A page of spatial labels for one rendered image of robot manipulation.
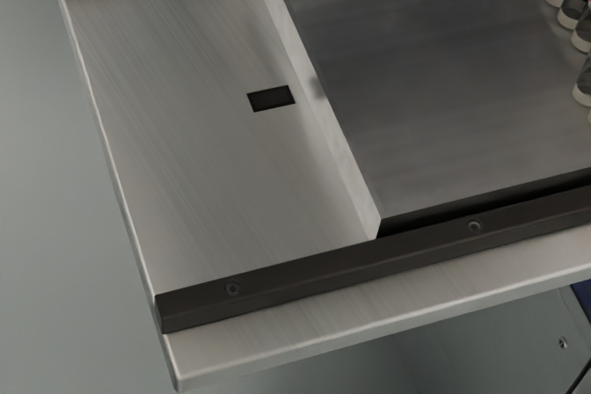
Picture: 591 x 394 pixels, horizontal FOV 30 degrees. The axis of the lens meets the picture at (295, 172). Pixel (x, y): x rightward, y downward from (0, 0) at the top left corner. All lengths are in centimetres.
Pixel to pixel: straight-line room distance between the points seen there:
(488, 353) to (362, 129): 57
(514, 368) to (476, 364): 11
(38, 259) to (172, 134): 100
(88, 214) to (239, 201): 106
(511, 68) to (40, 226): 107
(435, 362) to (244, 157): 75
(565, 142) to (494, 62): 8
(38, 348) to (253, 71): 94
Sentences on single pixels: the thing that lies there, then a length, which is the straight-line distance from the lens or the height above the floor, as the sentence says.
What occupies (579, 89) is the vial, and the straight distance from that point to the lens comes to 78.
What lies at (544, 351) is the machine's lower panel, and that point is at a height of 49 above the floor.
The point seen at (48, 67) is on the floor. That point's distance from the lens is 192.
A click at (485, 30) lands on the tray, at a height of 88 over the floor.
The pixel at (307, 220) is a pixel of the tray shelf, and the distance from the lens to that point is 69.
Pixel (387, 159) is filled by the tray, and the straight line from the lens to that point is 72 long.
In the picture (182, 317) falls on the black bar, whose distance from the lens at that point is 63.
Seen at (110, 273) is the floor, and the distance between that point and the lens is 168.
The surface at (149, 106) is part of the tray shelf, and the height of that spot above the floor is 88.
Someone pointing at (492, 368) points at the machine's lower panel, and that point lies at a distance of 126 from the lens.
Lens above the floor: 146
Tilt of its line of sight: 55 degrees down
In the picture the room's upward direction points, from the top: 9 degrees clockwise
